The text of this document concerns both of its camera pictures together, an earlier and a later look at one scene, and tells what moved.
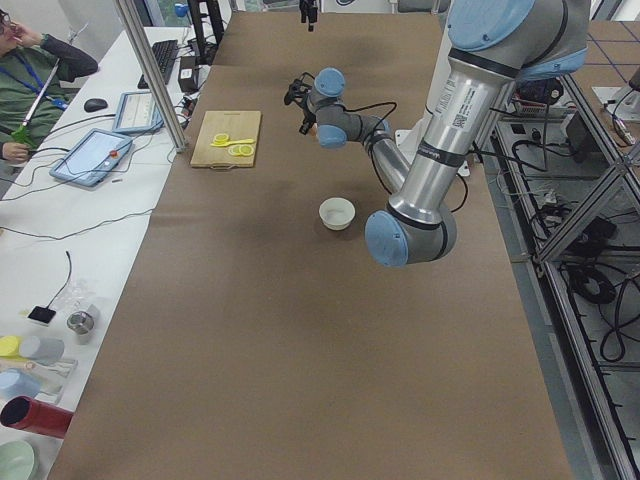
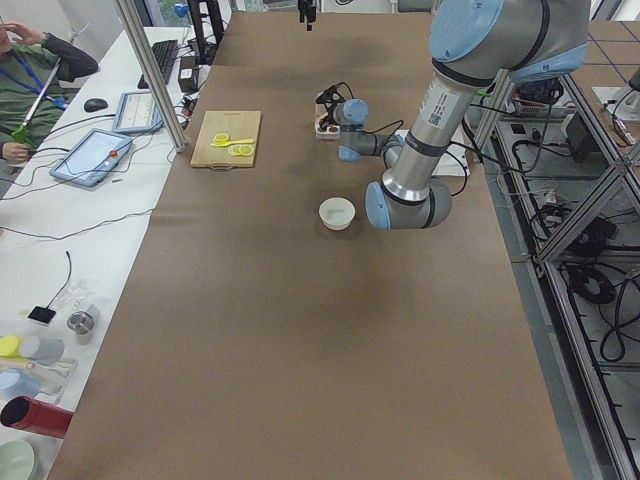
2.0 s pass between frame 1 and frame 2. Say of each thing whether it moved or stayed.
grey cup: stayed
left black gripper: moved
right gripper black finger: stayed
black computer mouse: stayed
